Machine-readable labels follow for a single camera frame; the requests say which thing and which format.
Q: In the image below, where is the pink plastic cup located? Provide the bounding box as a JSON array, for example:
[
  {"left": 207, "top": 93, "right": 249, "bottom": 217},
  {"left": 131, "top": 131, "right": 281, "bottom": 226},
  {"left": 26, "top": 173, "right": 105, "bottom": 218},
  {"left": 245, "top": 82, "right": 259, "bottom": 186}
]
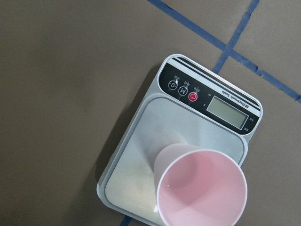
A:
[{"left": 154, "top": 144, "right": 247, "bottom": 226}]

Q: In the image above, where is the silver electronic kitchen scale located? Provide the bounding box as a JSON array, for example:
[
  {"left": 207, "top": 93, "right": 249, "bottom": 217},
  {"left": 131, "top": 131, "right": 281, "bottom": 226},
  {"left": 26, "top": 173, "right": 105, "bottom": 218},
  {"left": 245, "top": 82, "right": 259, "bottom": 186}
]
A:
[{"left": 96, "top": 54, "right": 263, "bottom": 226}]

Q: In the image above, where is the brown paper table cover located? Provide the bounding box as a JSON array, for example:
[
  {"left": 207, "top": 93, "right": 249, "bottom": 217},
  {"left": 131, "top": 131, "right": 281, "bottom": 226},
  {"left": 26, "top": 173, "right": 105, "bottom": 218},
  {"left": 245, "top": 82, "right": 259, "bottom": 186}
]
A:
[{"left": 0, "top": 0, "right": 301, "bottom": 226}]

